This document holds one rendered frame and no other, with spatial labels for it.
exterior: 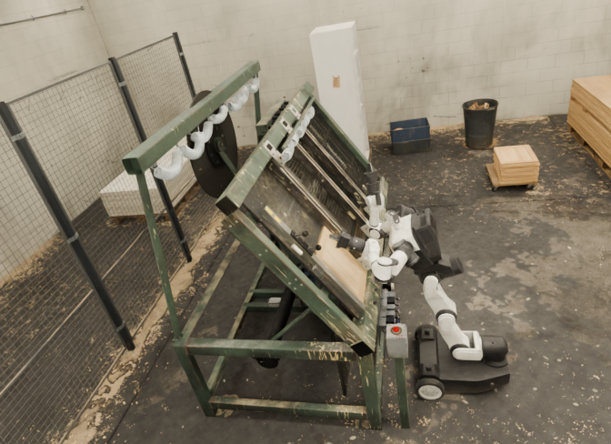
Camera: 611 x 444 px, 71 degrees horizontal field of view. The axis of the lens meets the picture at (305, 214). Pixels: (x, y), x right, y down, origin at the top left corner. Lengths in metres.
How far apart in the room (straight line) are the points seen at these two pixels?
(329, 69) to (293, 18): 1.68
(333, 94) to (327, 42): 0.71
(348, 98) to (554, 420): 4.67
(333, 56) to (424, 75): 2.04
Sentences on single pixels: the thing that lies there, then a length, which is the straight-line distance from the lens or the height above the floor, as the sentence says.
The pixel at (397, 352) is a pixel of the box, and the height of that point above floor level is 0.81.
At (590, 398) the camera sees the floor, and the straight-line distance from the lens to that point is 3.78.
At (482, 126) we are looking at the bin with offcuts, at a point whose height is 0.37.
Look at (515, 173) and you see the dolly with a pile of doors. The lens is 5.86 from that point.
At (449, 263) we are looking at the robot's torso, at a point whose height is 1.07.
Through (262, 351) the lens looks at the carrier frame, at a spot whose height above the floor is 0.76.
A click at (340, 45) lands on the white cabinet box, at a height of 1.84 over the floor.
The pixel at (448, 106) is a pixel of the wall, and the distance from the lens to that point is 8.04.
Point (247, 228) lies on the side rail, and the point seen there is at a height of 1.73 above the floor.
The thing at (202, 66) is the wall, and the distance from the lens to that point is 8.50.
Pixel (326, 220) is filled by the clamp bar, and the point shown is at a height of 1.34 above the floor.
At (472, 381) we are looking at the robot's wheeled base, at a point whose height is 0.16.
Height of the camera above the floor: 2.90
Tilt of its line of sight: 30 degrees down
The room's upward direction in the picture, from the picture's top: 12 degrees counter-clockwise
